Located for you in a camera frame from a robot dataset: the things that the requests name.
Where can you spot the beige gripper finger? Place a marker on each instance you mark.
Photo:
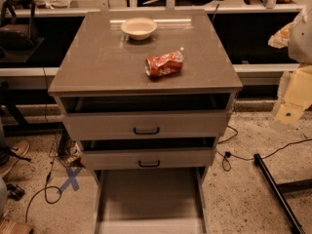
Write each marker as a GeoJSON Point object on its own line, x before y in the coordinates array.
{"type": "Point", "coordinates": [294, 97]}
{"type": "Point", "coordinates": [281, 38]}

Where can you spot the crushed red coke can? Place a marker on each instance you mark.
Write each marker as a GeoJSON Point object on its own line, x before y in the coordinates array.
{"type": "Point", "coordinates": [164, 65]}

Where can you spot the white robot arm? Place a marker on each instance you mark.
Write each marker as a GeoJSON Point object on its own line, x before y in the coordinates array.
{"type": "Point", "coordinates": [300, 41]}

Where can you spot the grey drawer cabinet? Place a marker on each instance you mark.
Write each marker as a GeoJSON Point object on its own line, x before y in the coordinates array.
{"type": "Point", "coordinates": [104, 72]}

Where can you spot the open bottom drawer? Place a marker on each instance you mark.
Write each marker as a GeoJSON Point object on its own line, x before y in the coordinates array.
{"type": "Point", "coordinates": [151, 201]}

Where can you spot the middle grey drawer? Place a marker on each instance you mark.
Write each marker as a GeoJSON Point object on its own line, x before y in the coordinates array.
{"type": "Point", "coordinates": [147, 159]}

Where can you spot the grey drawer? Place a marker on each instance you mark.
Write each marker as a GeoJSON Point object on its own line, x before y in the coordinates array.
{"type": "Point", "coordinates": [147, 159]}
{"type": "Point", "coordinates": [124, 125]}

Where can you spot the top grey drawer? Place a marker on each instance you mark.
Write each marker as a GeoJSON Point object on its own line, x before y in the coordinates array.
{"type": "Point", "coordinates": [124, 125]}

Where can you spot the black metal stand leg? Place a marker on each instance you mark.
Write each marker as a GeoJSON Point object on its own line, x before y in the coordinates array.
{"type": "Point", "coordinates": [281, 189]}

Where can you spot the white bowl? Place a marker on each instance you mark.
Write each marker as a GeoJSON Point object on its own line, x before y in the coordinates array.
{"type": "Point", "coordinates": [139, 28]}

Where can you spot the blue tape cross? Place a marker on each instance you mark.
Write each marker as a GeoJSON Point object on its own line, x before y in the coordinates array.
{"type": "Point", "coordinates": [72, 173]}

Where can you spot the black chair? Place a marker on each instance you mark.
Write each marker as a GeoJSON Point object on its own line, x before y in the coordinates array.
{"type": "Point", "coordinates": [18, 42]}

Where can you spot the wire mesh basket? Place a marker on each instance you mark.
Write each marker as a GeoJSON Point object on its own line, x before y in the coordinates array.
{"type": "Point", "coordinates": [65, 150]}

